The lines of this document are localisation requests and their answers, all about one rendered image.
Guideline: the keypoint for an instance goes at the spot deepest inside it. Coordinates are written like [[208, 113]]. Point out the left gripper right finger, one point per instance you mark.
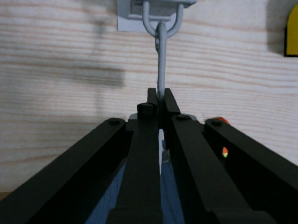
[[208, 187]]

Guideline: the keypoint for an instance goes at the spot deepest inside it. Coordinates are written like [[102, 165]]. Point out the grey metal hook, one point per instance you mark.
[[160, 46]]

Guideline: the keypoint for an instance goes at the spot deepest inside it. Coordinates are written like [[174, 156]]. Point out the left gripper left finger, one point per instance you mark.
[[68, 189]]

